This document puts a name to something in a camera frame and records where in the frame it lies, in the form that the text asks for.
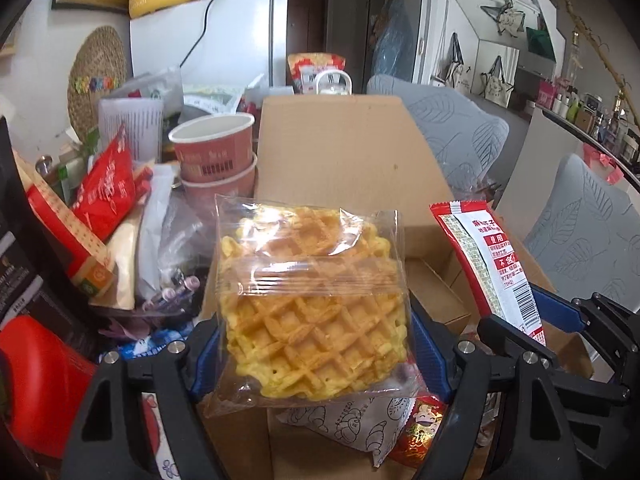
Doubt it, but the clear bag with red print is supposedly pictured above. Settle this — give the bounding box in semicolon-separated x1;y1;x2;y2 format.
112;67;184;107

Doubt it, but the blue snack packet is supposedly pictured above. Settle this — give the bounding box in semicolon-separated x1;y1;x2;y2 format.
99;326;197;362

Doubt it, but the clear bag with pens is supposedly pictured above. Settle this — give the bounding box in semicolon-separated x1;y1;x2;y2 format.
139;199;212;317

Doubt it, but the bamboo pole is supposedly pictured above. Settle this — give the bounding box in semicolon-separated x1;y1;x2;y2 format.
549;0;640;127

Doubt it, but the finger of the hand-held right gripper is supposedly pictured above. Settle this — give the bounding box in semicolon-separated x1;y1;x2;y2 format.
528;282;640;357
476;314;629;405

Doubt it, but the row of bottles and jars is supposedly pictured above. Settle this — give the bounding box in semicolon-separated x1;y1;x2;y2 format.
537;74;640;162

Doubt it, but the white canvas tote bag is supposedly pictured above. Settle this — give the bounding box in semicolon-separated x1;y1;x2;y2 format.
442;32;474;94

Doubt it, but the white container with handle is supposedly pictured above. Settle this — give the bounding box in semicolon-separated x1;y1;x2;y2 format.
312;69;353;97

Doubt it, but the brown door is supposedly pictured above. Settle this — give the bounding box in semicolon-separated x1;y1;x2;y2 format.
287;0;332;57

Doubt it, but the pink paper cup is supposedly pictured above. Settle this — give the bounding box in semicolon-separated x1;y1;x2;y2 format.
168;113;256;184
179;152;259;207

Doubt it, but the blue plastic garment cover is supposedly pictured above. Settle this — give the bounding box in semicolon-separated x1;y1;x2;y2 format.
372;0;417;82

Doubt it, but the round woven mat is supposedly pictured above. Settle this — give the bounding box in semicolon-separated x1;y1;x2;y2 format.
67;25;129;137

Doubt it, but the long red white snack packet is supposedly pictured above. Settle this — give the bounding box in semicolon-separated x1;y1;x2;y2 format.
429;199;547;347

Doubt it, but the white patterned snack packet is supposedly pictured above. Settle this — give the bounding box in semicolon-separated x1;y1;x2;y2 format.
277;394;417;469

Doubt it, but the white flat pouch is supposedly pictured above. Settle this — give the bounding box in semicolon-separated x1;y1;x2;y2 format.
134;164;174;302

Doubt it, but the brown cardboard box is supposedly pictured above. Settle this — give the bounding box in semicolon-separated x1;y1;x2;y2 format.
200;95;596;480

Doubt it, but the pink ribbon bow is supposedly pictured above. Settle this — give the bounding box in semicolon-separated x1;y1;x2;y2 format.
582;142;627;187

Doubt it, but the white counter cabinet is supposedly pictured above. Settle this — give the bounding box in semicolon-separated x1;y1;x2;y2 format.
494;107;640;242

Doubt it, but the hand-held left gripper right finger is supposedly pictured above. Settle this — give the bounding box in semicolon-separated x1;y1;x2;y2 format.
407;300;586;480

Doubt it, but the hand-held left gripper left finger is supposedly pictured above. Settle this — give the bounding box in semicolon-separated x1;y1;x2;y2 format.
60;310;224;480

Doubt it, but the green triangular hanging bag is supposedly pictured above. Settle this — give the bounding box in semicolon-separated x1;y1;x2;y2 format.
524;27;557;59

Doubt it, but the grey leaf pattern chair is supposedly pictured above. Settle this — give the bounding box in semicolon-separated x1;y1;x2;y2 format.
522;153;640;307
366;73;510;202

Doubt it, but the red pouch with white print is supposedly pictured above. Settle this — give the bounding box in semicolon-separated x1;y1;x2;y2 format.
72;122;152;242

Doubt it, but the red plastic bottle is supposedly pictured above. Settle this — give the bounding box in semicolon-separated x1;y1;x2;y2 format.
0;314;99;462

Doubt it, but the white fridge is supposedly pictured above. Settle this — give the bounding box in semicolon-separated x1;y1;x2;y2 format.
129;0;290;92

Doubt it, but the small red gold snack packet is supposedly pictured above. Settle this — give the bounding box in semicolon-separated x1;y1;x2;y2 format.
389;395;447;467

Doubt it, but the white bag with green print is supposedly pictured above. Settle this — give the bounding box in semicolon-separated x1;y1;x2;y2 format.
182;82;247;117

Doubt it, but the beige flat pouch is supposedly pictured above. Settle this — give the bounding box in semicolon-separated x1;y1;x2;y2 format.
92;219;144;312

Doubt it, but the red beige patterned box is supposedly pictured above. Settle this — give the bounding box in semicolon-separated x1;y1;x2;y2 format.
12;149;119;297

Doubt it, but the red printed snack bag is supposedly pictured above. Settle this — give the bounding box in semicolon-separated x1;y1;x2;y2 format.
286;52;347;94

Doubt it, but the black power cable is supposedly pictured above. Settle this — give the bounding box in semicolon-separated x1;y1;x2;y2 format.
179;0;217;69

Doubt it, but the clear packet of waffles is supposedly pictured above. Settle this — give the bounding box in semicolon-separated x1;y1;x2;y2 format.
202;192;422;419

